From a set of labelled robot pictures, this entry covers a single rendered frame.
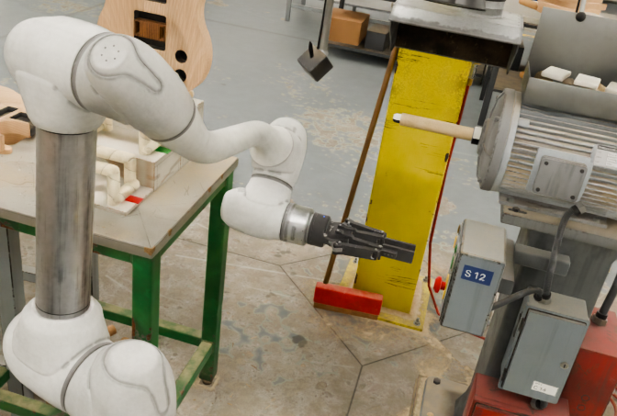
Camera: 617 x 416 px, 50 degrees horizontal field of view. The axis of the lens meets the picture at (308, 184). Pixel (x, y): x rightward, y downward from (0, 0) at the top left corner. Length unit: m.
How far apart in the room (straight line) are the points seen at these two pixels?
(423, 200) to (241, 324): 0.93
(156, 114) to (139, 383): 0.49
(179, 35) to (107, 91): 0.93
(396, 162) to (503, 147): 1.17
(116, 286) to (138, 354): 1.79
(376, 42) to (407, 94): 3.91
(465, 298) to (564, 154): 0.39
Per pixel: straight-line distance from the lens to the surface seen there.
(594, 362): 1.90
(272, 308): 2.98
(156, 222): 1.74
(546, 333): 1.72
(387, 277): 2.96
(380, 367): 2.79
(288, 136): 1.50
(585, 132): 1.61
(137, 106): 1.02
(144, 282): 1.72
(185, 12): 1.90
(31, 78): 1.15
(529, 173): 1.60
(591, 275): 1.75
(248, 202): 1.48
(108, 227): 1.72
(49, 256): 1.28
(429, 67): 2.55
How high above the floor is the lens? 1.84
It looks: 27 degrees down
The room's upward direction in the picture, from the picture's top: 8 degrees clockwise
